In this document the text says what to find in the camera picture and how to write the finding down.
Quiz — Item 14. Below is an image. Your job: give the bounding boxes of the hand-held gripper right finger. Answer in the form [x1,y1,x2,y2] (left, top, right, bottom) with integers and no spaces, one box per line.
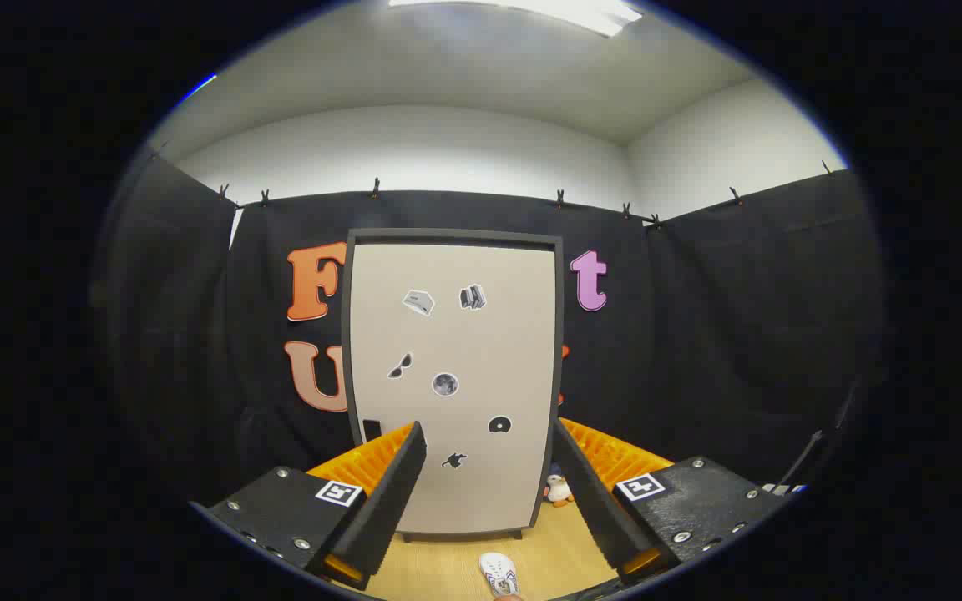
[549,416,789,588]

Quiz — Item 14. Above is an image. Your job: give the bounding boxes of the black backdrop cloth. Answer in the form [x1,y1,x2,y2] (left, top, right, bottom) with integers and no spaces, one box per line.
[93,146,887,535]

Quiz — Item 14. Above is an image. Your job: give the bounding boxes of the ceiling light panel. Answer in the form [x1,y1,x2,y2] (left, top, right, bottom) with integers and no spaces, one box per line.
[387,0,643,38]

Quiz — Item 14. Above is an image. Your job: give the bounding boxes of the dark grey shoe cabinet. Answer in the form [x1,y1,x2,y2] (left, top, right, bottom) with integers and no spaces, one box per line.
[342,228,565,542]

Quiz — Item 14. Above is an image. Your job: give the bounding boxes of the white canvas shoe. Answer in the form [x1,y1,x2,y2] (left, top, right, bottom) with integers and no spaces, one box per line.
[479,552,521,598]

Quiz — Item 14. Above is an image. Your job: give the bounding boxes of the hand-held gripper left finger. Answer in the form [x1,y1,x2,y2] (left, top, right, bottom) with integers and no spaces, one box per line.
[189,420,429,592]

